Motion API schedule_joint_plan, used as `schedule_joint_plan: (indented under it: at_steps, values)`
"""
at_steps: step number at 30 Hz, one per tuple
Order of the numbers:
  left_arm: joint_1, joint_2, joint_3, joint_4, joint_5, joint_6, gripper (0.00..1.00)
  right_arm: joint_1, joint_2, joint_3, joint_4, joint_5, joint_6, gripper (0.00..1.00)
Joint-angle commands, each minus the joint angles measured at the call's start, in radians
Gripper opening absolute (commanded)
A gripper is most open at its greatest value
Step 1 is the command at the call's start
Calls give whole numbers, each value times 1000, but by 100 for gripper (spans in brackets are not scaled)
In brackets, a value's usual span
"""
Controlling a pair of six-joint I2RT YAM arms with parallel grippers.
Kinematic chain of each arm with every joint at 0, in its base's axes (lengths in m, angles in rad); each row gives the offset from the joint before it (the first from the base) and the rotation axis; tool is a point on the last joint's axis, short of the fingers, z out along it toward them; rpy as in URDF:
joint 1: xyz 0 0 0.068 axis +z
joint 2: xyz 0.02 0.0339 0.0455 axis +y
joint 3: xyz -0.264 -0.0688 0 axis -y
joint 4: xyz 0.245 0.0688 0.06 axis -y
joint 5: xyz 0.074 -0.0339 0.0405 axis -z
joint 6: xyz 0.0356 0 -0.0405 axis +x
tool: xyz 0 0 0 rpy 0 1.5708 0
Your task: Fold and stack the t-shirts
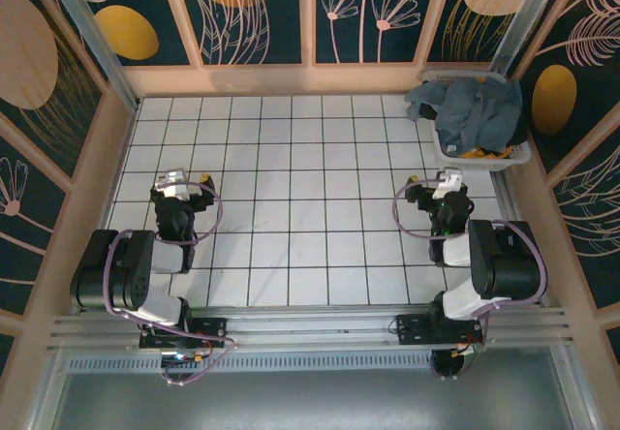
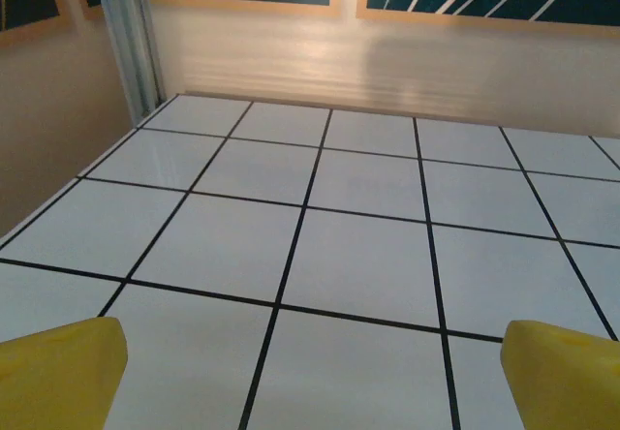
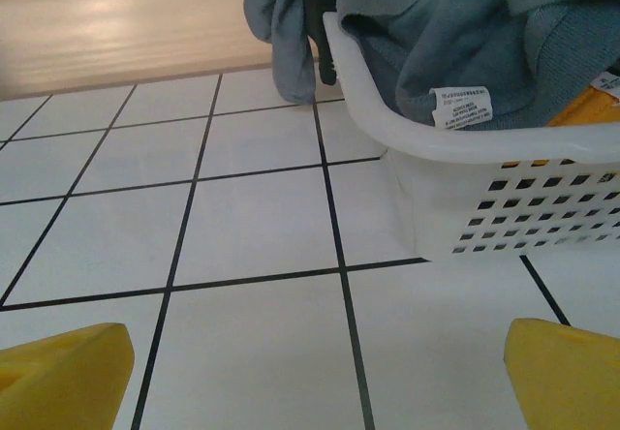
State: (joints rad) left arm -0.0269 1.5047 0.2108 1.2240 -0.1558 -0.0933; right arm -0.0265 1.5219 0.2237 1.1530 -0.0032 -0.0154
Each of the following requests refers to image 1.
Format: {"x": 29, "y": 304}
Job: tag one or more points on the yellow t-shirt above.
{"x": 484, "y": 154}

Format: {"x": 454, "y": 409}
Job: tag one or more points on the white plastic laundry basket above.
{"x": 479, "y": 164}

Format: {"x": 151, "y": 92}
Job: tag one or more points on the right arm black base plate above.
{"x": 412, "y": 328}

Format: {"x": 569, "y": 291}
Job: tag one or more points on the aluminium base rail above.
{"x": 315, "y": 323}

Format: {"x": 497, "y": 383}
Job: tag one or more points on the grey sheet metal panel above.
{"x": 315, "y": 401}

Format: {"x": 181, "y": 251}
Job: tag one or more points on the grey t-shirt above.
{"x": 465, "y": 110}

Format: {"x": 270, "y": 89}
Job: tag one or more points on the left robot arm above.
{"x": 160, "y": 306}

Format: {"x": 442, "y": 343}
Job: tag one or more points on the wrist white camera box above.
{"x": 173, "y": 185}
{"x": 448, "y": 183}

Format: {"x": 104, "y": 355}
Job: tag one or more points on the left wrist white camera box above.
{"x": 173, "y": 185}

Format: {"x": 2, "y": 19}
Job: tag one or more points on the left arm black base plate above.
{"x": 208, "y": 328}

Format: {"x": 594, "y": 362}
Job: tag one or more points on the aluminium corner post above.
{"x": 527, "y": 18}
{"x": 94, "y": 38}

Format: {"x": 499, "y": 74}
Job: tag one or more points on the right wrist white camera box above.
{"x": 448, "y": 183}

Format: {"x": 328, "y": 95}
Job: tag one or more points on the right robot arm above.
{"x": 460, "y": 304}

